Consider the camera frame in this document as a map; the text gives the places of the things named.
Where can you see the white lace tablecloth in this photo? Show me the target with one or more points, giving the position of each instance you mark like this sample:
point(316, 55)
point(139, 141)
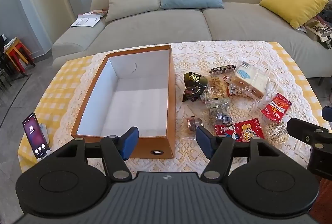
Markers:
point(202, 55)

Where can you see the dark sausage stick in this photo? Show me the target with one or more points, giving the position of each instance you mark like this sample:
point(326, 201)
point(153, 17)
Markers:
point(223, 69)

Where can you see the white booklet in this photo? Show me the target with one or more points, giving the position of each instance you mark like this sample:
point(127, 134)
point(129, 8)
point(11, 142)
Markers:
point(85, 20)

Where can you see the bagged bread loaf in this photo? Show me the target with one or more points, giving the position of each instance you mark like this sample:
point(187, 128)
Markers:
point(249, 81)

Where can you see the small red snack packet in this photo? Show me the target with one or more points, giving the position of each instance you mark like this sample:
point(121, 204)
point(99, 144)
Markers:
point(275, 109)

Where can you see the orange cardboard box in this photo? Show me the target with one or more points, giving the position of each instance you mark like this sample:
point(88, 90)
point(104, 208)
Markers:
point(134, 104)

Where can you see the clear bag of white puffs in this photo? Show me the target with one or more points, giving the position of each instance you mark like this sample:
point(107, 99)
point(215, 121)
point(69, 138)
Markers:
point(276, 133)

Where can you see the dark green snack packet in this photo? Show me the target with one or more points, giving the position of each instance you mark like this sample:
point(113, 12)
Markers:
point(193, 79)

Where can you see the yellow cushion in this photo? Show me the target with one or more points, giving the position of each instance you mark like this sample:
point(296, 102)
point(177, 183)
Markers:
point(295, 4)

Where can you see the printed tote bag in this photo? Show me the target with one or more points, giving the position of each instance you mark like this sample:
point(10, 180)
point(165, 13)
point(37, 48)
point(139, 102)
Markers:
point(317, 29)

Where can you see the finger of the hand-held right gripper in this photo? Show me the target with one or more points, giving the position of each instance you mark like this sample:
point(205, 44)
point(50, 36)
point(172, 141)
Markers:
point(328, 113)
point(300, 129)

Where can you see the large red cartoon snack packet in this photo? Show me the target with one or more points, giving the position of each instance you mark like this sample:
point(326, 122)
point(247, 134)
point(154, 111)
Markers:
point(241, 131)

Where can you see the stacked red yellow stools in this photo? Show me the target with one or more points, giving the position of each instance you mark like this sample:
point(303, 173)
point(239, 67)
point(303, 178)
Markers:
point(19, 54)

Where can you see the peanut snack packet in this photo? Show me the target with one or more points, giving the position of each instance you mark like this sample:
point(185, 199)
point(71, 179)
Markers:
point(235, 90)

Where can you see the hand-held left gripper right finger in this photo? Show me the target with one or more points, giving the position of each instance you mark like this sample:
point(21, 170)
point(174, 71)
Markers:
point(203, 141)

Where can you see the beige sofa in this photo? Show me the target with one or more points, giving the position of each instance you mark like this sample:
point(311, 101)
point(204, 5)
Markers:
point(160, 24)

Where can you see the clear bag of cookies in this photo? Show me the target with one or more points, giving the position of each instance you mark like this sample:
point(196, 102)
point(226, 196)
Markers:
point(215, 92)

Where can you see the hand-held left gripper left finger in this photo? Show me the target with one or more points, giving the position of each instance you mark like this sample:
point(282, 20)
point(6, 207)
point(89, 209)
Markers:
point(129, 141)

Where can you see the smartphone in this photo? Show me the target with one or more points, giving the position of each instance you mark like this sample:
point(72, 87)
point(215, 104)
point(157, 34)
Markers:
point(33, 135)

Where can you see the small clear dark snack packet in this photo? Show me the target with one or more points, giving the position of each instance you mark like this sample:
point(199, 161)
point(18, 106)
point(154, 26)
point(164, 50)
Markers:
point(193, 125)

